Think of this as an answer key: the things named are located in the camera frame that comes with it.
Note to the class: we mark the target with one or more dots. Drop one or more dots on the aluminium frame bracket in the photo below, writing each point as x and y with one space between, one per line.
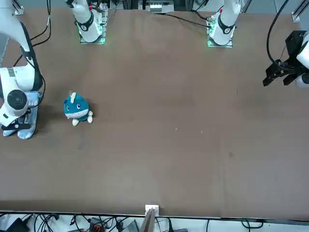
298 13
19 8

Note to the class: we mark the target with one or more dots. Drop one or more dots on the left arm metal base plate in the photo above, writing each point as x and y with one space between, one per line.
229 44

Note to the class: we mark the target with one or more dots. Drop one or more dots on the blue cloud-print oven mitt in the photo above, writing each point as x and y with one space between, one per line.
32 99
29 118

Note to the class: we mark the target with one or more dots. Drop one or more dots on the white power strip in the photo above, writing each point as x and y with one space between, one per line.
155 6

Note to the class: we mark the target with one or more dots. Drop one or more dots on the large black power supply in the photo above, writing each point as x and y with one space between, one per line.
17 226

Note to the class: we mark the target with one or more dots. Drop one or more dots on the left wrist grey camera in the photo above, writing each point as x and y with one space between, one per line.
303 81

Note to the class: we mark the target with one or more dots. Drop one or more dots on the aluminium profile post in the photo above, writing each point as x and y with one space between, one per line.
152 209

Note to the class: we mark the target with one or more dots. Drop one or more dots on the small blue plush doll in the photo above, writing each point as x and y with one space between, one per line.
74 108

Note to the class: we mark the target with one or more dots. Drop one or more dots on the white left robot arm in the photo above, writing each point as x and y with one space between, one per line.
225 24

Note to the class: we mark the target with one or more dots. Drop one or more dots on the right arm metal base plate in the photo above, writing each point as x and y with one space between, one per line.
103 24

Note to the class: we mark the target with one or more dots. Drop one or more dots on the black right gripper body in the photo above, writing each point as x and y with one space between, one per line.
23 126

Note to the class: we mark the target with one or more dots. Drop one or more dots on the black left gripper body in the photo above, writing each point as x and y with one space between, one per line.
295 43

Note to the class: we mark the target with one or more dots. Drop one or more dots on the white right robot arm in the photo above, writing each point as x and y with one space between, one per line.
87 26

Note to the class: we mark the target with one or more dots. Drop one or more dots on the black and orange USB hub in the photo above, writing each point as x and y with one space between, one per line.
96 226

